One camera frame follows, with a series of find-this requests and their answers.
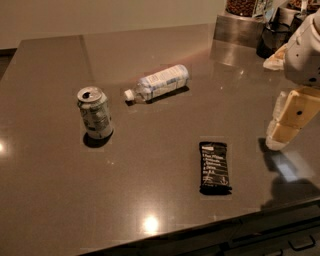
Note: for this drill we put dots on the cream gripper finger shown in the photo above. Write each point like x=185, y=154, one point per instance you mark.
x=279, y=105
x=302, y=105

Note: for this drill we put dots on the silver 7up soda can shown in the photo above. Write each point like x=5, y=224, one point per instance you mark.
x=94, y=110

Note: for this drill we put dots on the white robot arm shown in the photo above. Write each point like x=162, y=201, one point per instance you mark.
x=302, y=57

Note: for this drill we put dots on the black rxbar chocolate wrapper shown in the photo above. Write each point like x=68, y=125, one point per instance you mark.
x=214, y=169

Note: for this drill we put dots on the white crumpled napkin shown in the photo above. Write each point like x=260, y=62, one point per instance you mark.
x=276, y=61

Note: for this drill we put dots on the black mesh cup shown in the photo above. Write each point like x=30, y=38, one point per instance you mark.
x=273, y=36

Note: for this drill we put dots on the steel snack dispenser base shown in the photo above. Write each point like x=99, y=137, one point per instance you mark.
x=238, y=30

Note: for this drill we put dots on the snack jar with nuts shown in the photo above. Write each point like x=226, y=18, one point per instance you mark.
x=243, y=8

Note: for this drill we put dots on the clear plastic water bottle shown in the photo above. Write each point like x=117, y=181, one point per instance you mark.
x=158, y=84

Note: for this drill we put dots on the dark drawer handle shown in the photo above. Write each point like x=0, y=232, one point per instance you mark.
x=302, y=243

